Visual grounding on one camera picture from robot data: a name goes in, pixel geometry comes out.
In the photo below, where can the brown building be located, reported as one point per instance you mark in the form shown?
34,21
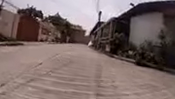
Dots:
77,35

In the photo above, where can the grey concrete road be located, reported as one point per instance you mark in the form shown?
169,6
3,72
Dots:
80,81

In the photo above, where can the pole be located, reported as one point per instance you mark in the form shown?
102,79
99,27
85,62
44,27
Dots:
99,16

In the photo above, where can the row of bushes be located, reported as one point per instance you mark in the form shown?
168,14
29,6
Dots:
148,54

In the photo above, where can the trees behind wall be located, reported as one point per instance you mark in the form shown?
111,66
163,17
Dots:
58,21

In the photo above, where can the building with white wall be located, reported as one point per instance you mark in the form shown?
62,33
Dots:
146,27

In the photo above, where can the beige wall with red-brown gate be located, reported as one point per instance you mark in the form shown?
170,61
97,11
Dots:
5,24

